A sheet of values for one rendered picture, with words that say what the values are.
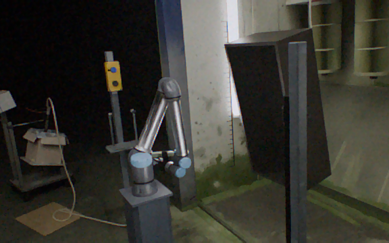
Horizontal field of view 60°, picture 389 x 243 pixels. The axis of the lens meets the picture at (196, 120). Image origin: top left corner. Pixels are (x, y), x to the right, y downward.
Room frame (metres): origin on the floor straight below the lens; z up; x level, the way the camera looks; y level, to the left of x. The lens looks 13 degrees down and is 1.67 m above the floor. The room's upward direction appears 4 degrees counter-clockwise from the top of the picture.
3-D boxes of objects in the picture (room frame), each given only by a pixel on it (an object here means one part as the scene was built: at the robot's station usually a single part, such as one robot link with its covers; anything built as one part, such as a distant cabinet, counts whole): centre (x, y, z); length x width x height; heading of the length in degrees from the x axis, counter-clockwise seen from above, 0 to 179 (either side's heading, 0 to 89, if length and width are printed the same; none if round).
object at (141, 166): (2.30, 0.42, 0.83); 0.17 x 0.15 x 0.18; 17
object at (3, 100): (4.00, 2.03, 0.64); 0.73 x 0.50 x 1.27; 132
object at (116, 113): (3.12, 0.74, 0.82); 0.06 x 0.06 x 1.64; 28
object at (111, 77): (3.07, 0.72, 1.42); 0.12 x 0.06 x 0.26; 118
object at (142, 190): (2.29, 0.41, 0.69); 0.19 x 0.19 x 0.10
